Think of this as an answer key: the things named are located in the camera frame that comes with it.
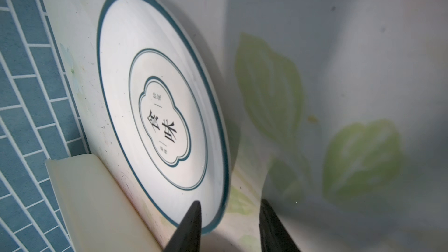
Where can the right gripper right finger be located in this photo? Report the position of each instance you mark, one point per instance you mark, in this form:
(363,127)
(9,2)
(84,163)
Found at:
(273,235)

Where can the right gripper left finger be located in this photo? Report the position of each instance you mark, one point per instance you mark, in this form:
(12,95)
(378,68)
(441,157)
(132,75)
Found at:
(187,236)

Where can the white plate green flower outline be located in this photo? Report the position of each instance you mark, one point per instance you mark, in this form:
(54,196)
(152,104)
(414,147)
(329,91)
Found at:
(163,110)

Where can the white plastic bin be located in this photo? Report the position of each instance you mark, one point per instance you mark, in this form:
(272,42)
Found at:
(97,214)

